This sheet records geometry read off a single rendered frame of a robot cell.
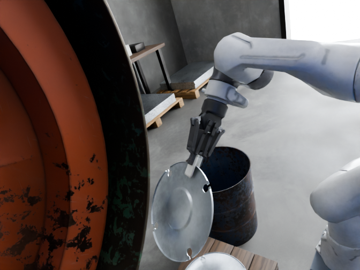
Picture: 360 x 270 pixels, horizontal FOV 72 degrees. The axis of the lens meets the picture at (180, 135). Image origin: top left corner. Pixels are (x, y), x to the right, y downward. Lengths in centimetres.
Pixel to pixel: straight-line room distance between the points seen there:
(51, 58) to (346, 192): 69
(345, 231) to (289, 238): 81
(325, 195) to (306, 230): 99
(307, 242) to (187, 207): 105
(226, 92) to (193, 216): 36
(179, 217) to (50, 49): 58
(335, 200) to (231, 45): 46
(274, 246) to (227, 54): 127
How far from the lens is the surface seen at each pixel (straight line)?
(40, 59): 34
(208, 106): 71
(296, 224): 175
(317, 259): 109
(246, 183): 138
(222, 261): 120
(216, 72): 74
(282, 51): 56
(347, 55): 55
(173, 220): 79
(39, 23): 35
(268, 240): 168
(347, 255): 98
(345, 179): 76
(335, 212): 76
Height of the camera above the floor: 136
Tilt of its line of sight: 28 degrees down
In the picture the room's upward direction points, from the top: 18 degrees counter-clockwise
